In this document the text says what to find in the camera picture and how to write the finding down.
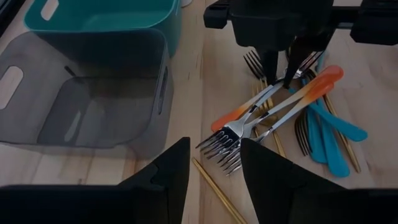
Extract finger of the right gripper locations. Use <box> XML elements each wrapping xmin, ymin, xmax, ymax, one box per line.
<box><xmin>282</xmin><ymin>27</ymin><xmax>336</xmax><ymax>90</ymax></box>
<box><xmin>259</xmin><ymin>48</ymin><xmax>280</xmax><ymax>85</ymax></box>

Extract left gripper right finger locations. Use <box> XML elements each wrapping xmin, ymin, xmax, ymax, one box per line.
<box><xmin>240</xmin><ymin>138</ymin><xmax>345</xmax><ymax>224</ymax></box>

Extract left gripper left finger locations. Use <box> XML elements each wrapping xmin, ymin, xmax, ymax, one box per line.
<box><xmin>119</xmin><ymin>136</ymin><xmax>192</xmax><ymax>224</ymax></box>

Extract silver fork orange handle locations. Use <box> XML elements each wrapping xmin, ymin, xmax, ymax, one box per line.
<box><xmin>195</xmin><ymin>64</ymin><xmax>345</xmax><ymax>156</ymax></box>
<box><xmin>210</xmin><ymin>51</ymin><xmax>324</xmax><ymax>133</ymax></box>
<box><xmin>217</xmin><ymin>81</ymin><xmax>335</xmax><ymax>177</ymax></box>

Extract grey translucent plastic bin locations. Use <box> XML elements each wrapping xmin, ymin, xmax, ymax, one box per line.
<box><xmin>0</xmin><ymin>27</ymin><xmax>175</xmax><ymax>158</ymax></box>

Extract teal plastic bin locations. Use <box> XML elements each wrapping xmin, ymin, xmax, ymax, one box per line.
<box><xmin>24</xmin><ymin>0</ymin><xmax>183</xmax><ymax>58</ymax></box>

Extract black aluminium table frame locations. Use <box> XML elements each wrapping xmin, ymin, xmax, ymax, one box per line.
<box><xmin>0</xmin><ymin>0</ymin><xmax>26</xmax><ymax>37</ymax></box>

